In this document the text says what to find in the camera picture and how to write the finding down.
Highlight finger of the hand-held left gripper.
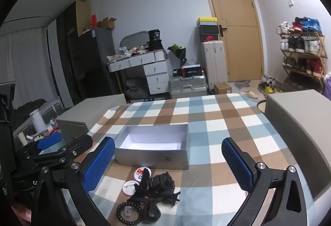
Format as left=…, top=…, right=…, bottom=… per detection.
left=12, top=157, right=78, bottom=183
left=16, top=134, right=94, bottom=162

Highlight silver suitcase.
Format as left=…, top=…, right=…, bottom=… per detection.
left=169, top=74, right=209, bottom=99

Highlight flower bouquet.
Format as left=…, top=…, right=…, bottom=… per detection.
left=168, top=44, right=187, bottom=66

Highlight checked tablecloth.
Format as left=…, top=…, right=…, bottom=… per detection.
left=62, top=93, right=318, bottom=226

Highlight red print round badge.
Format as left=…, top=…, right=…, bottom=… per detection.
left=134, top=167, right=152, bottom=181

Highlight pile of small clutter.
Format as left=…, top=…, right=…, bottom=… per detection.
left=18, top=118, right=62, bottom=149

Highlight black chunky bracelet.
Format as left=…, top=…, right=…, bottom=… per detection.
left=149, top=172, right=176, bottom=193

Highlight dark wardrobe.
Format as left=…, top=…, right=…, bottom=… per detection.
left=56, top=1, right=91, bottom=110

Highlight white upright suitcase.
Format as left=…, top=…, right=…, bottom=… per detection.
left=201, top=40, right=228, bottom=92

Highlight black bead bracelet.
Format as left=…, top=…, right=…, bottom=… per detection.
left=116, top=201, right=144, bottom=224

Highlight grey bag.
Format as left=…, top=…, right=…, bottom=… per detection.
left=125, top=77, right=150, bottom=100

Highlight dark grey fridge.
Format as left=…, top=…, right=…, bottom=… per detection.
left=67, top=27, right=122, bottom=101

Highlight round beige basket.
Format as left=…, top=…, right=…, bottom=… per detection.
left=256, top=99, right=267, bottom=113

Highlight grey box right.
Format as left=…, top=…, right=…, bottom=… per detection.
left=265, top=89, right=331, bottom=202

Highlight person's left hand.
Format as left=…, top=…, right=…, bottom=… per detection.
left=10, top=203, right=33, bottom=222

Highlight grey rounded panel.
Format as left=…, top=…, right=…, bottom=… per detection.
left=119, top=31, right=156, bottom=53

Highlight black box with red stripe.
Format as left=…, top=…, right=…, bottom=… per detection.
left=181, top=64, right=203, bottom=79

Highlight white curtain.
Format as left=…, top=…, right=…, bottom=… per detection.
left=0, top=26, right=56, bottom=110

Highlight black bag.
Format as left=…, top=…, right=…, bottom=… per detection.
left=147, top=39, right=164, bottom=52

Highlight beige slippers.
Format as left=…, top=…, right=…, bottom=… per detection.
left=239, top=90, right=259, bottom=99

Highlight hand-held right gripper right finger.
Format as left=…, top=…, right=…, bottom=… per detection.
left=221, top=137, right=314, bottom=226

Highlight black red shoe box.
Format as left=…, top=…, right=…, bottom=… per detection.
left=199, top=33, right=219, bottom=43

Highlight grey cardboard box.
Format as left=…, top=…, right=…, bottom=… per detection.
left=113, top=124, right=190, bottom=170

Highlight open cardboard box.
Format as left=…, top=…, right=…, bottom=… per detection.
left=97, top=17, right=117, bottom=30

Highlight white desk with drawers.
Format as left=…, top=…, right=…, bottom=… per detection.
left=107, top=50, right=172, bottom=95

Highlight pile of desk clutter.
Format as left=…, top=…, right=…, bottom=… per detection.
left=107, top=45, right=150, bottom=62

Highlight wooden door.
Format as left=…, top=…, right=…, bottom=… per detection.
left=200, top=0, right=264, bottom=83

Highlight dark clothes pile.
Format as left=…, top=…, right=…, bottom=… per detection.
left=13, top=99, right=52, bottom=126

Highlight white bottle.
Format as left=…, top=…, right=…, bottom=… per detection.
left=29, top=109, right=45, bottom=132

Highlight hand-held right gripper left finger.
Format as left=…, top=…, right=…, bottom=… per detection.
left=31, top=136, right=116, bottom=226

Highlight dark grey shoe box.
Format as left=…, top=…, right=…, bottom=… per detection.
left=199, top=25, right=219, bottom=35

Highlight yellow shoe box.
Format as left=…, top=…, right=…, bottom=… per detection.
left=198, top=17, right=218, bottom=27

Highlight wooden shoe rack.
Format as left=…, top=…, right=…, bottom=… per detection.
left=281, top=31, right=327, bottom=95
left=277, top=16, right=325, bottom=89

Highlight purple cloth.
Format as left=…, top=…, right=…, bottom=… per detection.
left=323, top=71, right=331, bottom=100

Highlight plain white round badge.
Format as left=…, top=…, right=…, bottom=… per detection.
left=123, top=180, right=141, bottom=196

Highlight brown cardboard box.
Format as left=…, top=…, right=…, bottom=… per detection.
left=214, top=83, right=232, bottom=95

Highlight black box with label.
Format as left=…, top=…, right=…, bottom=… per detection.
left=148, top=30, right=161, bottom=42

